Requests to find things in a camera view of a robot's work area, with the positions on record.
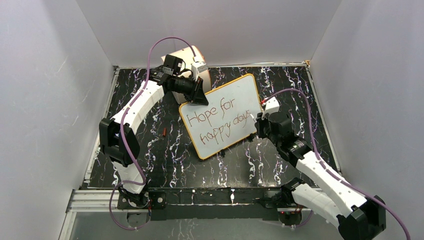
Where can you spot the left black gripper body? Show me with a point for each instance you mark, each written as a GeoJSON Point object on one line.
{"type": "Point", "coordinates": [196, 88]}

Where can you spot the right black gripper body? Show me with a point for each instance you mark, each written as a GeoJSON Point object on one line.
{"type": "Point", "coordinates": [263, 127]}

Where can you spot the yellow framed whiteboard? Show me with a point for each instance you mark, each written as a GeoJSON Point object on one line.
{"type": "Point", "coordinates": [226, 120]}

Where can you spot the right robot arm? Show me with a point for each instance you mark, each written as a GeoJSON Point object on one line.
{"type": "Point", "coordinates": [355, 216]}

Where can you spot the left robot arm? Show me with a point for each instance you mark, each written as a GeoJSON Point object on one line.
{"type": "Point", "coordinates": [117, 135]}

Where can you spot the beige cylindrical container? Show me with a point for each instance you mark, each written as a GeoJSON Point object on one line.
{"type": "Point", "coordinates": [187, 55]}

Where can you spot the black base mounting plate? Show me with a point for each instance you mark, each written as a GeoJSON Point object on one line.
{"type": "Point", "coordinates": [287, 216]}

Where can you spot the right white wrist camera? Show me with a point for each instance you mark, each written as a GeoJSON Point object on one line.
{"type": "Point", "coordinates": [269, 107]}

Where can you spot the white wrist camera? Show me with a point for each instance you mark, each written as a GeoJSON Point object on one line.
{"type": "Point", "coordinates": [198, 66]}
{"type": "Point", "coordinates": [269, 107]}

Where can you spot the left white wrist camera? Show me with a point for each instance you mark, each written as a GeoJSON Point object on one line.
{"type": "Point", "coordinates": [198, 66]}

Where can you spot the aluminium frame rail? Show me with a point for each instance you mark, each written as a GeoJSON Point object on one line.
{"type": "Point", "coordinates": [164, 198]}

